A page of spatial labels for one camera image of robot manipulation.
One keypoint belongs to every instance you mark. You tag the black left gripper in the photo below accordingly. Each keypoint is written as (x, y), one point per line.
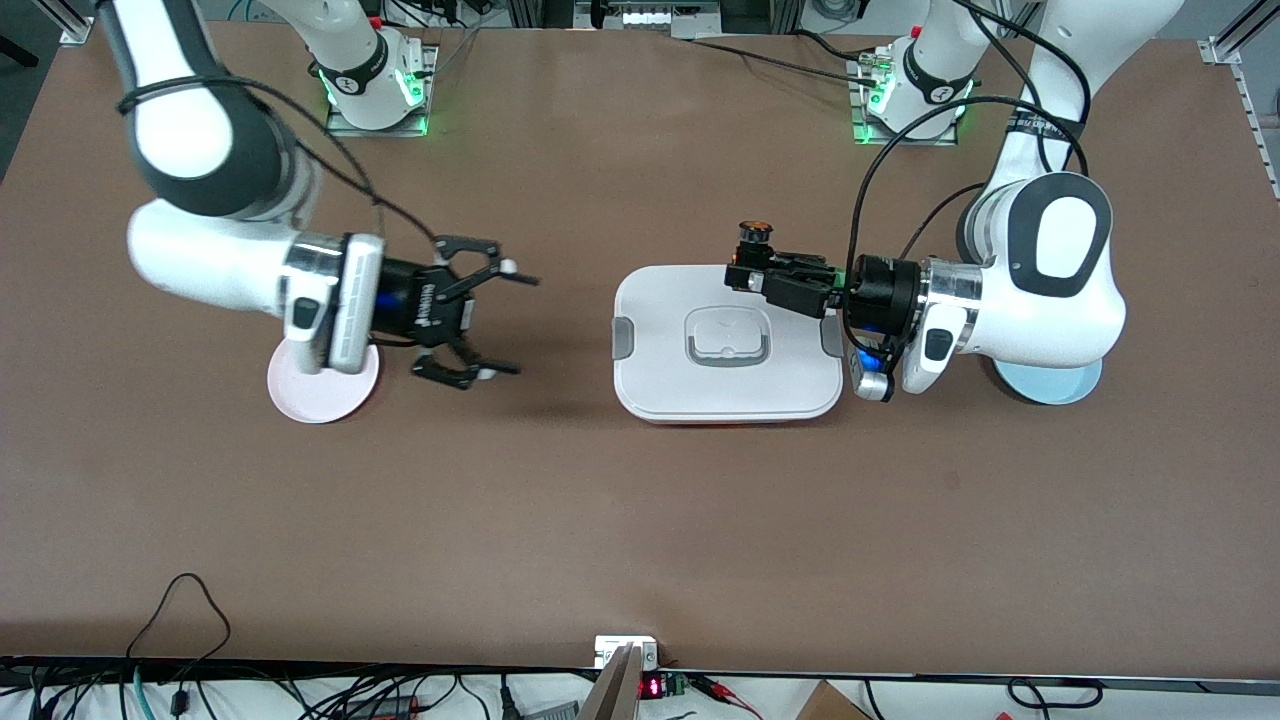
(882, 287)

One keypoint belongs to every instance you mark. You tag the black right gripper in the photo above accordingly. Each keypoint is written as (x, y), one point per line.
(403, 303)

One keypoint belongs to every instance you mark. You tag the orange and black switch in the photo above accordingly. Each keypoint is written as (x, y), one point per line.
(755, 245)

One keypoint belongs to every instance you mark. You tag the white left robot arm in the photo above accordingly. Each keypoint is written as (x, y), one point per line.
(1050, 300)

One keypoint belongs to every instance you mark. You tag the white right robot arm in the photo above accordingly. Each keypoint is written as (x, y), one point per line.
(200, 260)

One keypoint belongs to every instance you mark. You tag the white lunch box grey clips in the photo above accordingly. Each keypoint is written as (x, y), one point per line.
(730, 385)

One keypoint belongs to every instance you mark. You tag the brown cardboard box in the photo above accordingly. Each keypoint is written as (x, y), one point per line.
(830, 705)

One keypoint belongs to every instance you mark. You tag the pink round plate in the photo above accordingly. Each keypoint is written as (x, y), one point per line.
(310, 395)

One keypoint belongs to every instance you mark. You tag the light blue round plate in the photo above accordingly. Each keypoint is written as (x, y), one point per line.
(1050, 385)

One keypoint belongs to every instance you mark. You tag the white power strip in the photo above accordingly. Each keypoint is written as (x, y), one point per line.
(660, 15)

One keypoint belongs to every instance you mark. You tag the red digit display module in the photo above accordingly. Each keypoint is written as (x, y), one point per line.
(652, 687)

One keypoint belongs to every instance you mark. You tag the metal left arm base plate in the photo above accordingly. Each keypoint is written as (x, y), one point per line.
(900, 142)

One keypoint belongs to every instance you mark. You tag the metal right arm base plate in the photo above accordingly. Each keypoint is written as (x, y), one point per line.
(425, 120)

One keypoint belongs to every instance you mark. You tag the white metal mounting bracket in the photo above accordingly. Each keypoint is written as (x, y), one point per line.
(605, 650)

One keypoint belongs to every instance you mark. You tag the aluminium camera post profile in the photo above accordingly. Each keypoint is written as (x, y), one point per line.
(615, 690)

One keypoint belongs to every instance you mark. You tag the aluminium frame profile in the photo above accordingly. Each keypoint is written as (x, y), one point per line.
(78, 25)
(1225, 45)

